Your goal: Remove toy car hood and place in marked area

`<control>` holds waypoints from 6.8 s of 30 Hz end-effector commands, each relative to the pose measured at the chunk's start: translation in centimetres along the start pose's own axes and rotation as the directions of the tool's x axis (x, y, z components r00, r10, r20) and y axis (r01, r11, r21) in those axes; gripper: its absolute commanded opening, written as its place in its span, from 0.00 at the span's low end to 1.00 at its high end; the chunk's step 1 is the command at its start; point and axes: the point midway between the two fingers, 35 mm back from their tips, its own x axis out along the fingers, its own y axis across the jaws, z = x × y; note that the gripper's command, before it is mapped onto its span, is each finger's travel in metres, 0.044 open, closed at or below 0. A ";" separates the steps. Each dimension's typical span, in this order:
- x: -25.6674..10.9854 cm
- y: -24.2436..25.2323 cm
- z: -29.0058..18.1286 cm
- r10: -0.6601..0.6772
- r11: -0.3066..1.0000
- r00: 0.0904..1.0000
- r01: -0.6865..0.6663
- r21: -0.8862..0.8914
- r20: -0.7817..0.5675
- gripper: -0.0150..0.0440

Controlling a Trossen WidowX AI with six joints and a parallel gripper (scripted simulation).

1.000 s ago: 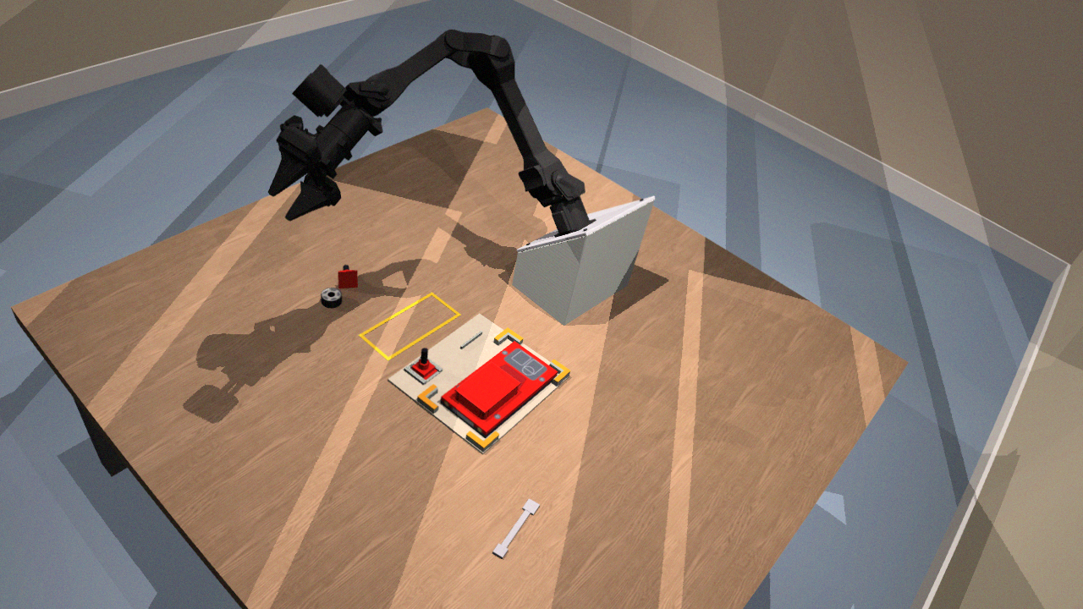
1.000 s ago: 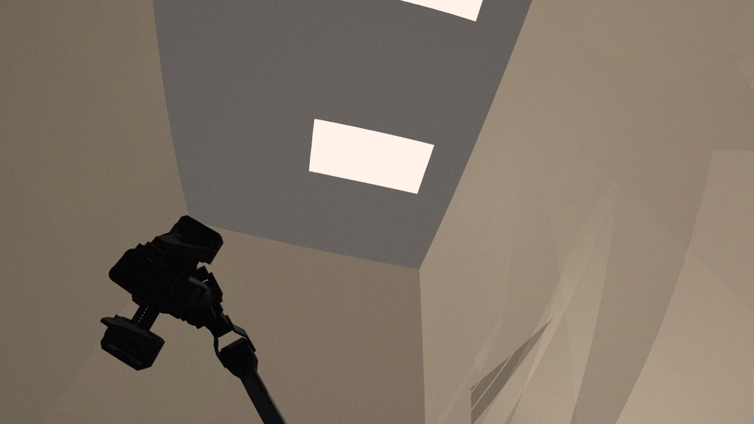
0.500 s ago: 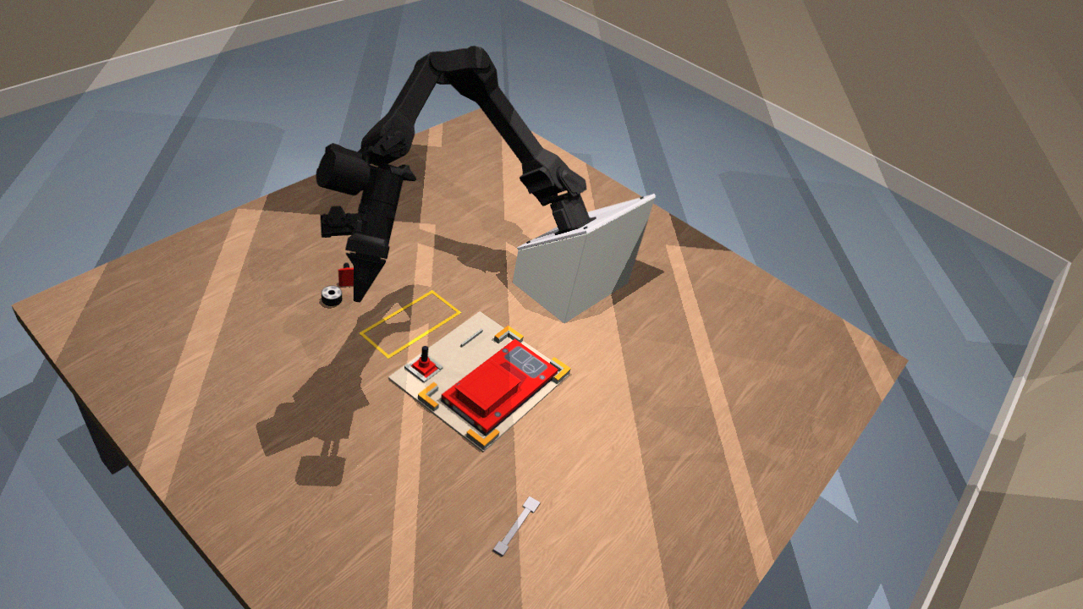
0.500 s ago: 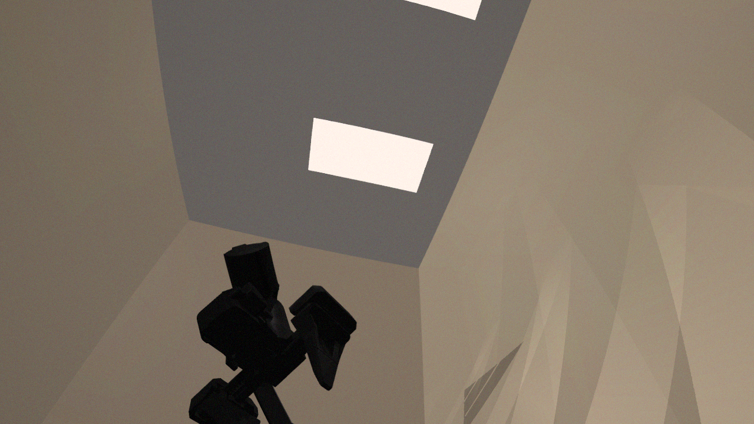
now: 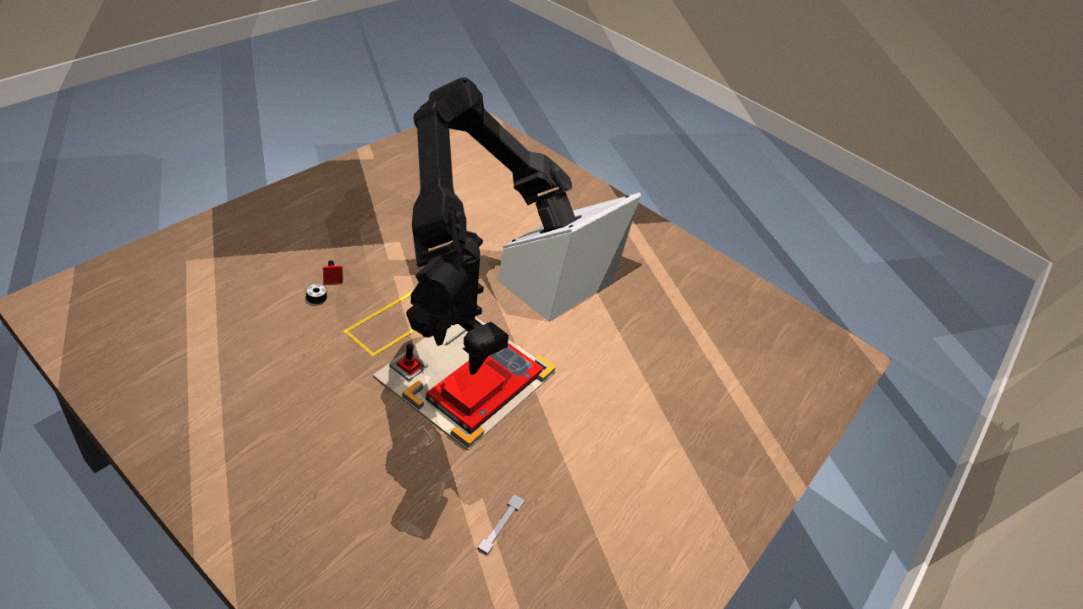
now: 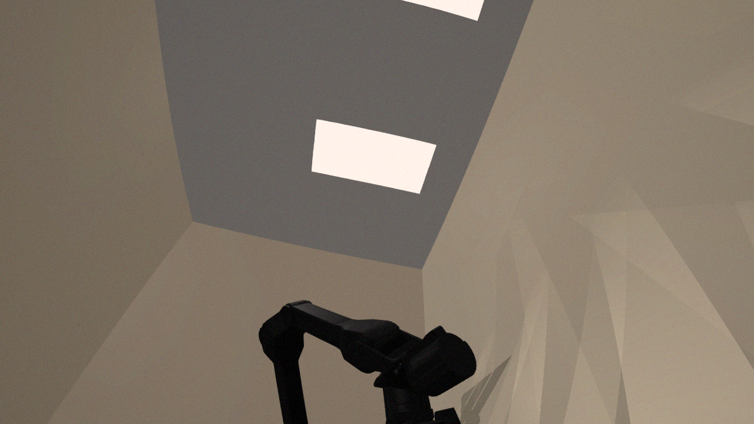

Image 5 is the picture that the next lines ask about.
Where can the black and white toy tyre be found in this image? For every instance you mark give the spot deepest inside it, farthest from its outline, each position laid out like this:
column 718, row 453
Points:
column 316, row 293

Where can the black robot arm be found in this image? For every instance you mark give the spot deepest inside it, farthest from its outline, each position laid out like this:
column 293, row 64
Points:
column 438, row 214

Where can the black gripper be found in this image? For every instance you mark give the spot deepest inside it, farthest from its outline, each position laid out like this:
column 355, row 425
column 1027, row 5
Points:
column 480, row 340

